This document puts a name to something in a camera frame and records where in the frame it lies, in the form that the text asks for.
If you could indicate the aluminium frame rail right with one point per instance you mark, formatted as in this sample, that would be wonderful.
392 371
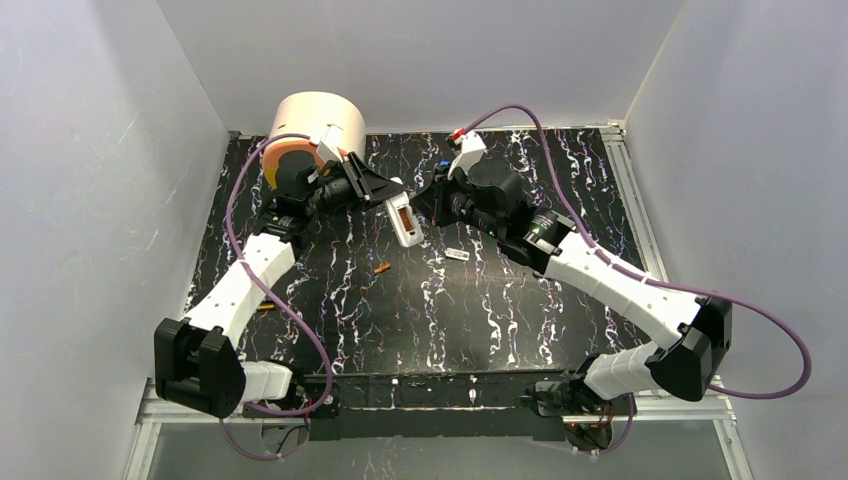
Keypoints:
613 138

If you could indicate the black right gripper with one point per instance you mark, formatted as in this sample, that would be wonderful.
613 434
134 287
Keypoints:
448 204

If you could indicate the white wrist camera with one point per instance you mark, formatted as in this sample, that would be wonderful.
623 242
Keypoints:
327 150
469 148

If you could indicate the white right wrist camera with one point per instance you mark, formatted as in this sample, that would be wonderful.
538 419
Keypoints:
469 148

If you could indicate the black base bar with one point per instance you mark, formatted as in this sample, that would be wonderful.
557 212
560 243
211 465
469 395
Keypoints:
429 405

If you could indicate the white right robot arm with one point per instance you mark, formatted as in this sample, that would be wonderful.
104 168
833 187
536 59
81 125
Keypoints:
689 334

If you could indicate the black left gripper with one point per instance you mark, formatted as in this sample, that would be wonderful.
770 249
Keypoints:
361 176

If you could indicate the cream cylindrical drum container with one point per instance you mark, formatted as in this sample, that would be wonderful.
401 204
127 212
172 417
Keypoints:
301 119

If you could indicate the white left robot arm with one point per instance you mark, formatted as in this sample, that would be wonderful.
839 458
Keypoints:
196 360

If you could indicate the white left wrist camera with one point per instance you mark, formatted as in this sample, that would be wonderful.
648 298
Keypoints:
327 150

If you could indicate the small white buttoned remote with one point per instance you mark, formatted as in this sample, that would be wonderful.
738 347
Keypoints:
405 225

